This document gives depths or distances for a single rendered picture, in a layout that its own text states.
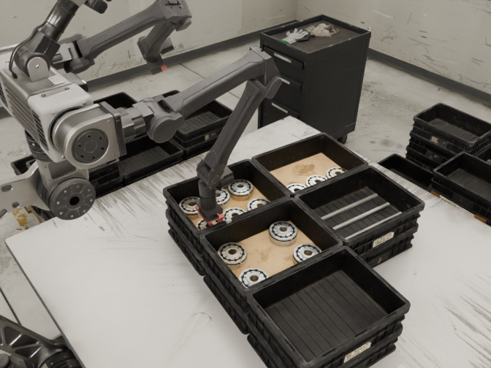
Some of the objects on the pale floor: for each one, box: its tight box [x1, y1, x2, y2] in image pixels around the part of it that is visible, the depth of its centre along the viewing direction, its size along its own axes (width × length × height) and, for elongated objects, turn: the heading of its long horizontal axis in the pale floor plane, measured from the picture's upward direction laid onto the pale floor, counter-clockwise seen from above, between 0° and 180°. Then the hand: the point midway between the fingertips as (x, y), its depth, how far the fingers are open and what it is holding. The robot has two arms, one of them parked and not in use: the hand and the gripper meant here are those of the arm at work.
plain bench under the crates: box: [4, 115, 491, 368], centre depth 213 cm, size 160×160×70 cm
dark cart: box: [257, 14, 371, 145], centre depth 357 cm, size 60×45×90 cm
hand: (210, 224), depth 182 cm, fingers open, 6 cm apart
